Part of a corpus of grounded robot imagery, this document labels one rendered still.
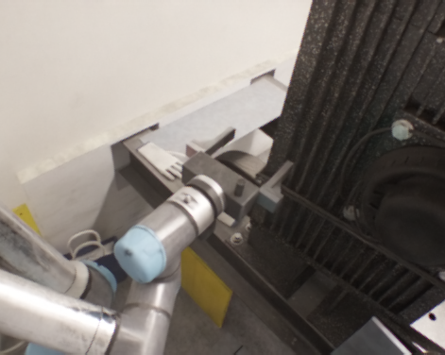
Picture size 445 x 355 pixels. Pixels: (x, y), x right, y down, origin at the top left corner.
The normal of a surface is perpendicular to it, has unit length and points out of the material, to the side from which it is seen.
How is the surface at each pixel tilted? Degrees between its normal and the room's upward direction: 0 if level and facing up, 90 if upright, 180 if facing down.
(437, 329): 0
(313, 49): 90
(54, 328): 41
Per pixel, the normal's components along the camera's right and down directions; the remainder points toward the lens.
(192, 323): 0.11, -0.66
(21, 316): 0.37, -0.04
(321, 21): -0.62, 0.55
